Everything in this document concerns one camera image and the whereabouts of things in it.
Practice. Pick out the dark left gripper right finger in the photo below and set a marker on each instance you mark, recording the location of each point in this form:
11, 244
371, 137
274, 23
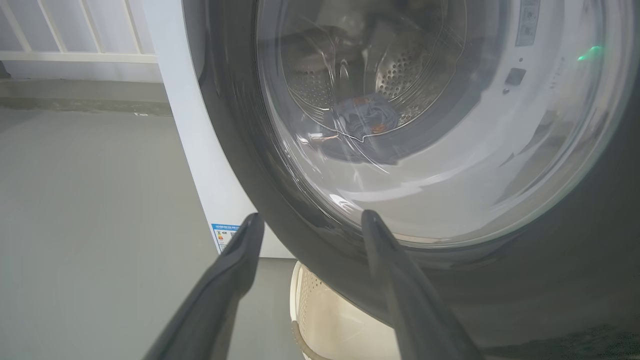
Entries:
410, 310

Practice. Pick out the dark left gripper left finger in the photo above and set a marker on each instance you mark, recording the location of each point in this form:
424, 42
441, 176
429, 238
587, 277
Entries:
215, 305

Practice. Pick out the black round washer door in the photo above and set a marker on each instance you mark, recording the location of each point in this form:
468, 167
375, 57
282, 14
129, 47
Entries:
240, 165

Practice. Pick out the blue bear print garment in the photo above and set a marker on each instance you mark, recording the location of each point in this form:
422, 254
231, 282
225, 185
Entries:
367, 117

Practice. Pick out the white washing machine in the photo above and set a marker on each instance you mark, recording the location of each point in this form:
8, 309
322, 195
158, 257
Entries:
200, 150

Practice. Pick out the blue energy label sticker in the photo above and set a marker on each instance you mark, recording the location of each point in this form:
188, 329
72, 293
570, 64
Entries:
223, 237

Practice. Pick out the cream perforated laundry basket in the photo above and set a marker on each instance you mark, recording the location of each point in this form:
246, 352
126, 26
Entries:
340, 320

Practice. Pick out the white railing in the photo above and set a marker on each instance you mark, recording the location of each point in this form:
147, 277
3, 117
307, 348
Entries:
75, 56

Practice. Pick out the grey warning label sticker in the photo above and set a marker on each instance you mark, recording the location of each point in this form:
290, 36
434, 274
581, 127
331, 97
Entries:
527, 22

